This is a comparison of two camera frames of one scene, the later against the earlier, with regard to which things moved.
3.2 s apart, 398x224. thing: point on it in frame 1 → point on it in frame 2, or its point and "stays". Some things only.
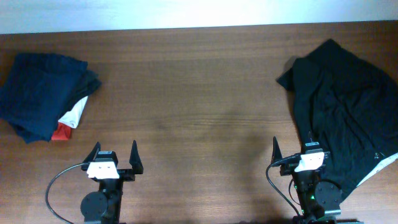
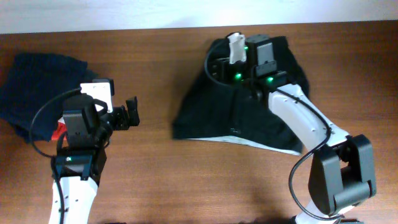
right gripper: [287, 168] → [222, 74]
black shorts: [348, 106] → [209, 108]
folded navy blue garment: [36, 90] stays
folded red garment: [62, 132] stays
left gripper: [128, 174] → [122, 123]
